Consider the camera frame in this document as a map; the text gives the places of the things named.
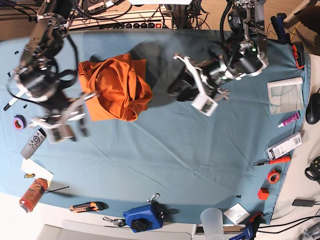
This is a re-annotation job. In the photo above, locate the left-arm silver gripper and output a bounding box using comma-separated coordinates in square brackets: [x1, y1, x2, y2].
[167, 53, 230, 117]

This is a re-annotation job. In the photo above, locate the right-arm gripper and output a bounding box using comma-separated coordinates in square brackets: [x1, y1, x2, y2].
[28, 91, 99, 143]

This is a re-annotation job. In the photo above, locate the orange t-shirt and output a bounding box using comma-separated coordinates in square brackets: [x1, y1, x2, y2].
[78, 53, 153, 122]

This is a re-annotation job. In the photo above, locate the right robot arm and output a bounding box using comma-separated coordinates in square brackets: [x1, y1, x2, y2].
[4, 0, 98, 143]

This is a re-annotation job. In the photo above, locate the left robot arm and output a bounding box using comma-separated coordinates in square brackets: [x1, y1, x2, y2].
[168, 0, 269, 117]

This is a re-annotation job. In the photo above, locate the grey remote control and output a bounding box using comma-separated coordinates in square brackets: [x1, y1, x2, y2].
[20, 128, 47, 160]

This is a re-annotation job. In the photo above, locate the purple tape roll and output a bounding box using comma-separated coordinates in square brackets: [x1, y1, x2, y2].
[13, 114, 27, 131]

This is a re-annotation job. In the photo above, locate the white paper card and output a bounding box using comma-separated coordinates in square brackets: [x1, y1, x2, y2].
[21, 158, 54, 187]

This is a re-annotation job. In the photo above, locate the black white marker pen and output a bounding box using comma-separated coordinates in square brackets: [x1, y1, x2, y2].
[3, 97, 18, 111]

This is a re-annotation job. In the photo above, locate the black zip tie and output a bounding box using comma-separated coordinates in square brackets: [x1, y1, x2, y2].
[44, 186, 70, 194]

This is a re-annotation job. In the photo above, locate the red spray can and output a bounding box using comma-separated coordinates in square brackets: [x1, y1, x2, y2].
[19, 178, 48, 213]

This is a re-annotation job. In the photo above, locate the teal table cloth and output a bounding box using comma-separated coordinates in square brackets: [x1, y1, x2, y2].
[0, 29, 312, 225]

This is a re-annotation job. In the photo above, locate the white power strip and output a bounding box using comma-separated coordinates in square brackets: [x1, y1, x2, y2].
[69, 9, 175, 31]

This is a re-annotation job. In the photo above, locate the orange black utility knife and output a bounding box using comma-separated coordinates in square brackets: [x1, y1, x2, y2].
[69, 201, 108, 213]

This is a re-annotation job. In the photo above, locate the patterned booklet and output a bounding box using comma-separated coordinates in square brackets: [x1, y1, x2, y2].
[267, 77, 304, 115]

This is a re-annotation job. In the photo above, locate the silver carabiner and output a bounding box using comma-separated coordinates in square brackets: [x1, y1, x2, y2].
[147, 193, 160, 204]

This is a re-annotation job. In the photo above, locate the packaged item with barcode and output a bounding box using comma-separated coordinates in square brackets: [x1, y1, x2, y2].
[265, 132, 303, 161]

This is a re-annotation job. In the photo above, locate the metal keyring clip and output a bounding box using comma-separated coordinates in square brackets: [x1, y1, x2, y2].
[102, 216, 127, 228]

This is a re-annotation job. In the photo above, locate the purple glue tube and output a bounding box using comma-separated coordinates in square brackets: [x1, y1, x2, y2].
[277, 111, 300, 128]

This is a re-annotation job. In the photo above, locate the red black hand tool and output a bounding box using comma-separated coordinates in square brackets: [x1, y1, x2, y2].
[292, 41, 305, 69]

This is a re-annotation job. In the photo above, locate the red screwdriver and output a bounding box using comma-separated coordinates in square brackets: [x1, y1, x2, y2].
[253, 155, 291, 167]

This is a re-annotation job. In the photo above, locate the red tape roll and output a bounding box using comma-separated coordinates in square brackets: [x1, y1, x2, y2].
[267, 168, 281, 185]

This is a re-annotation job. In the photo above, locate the blue black box device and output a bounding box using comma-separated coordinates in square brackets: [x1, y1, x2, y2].
[122, 201, 170, 233]

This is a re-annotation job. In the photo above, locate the red cube block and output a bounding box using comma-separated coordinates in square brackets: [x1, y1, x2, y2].
[257, 188, 270, 201]

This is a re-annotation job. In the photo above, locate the translucent plastic cup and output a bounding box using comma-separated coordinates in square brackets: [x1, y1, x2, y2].
[200, 208, 224, 240]

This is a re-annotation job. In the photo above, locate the black computer mouse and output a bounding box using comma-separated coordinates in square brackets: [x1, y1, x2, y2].
[305, 92, 320, 125]

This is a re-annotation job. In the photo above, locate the white small card box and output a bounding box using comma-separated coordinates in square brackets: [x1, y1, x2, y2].
[223, 203, 250, 225]

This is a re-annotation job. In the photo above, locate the blue clamp tool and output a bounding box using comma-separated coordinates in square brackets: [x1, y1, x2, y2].
[229, 212, 263, 240]

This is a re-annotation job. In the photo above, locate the black power adapter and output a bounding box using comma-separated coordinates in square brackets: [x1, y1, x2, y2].
[292, 198, 316, 207]

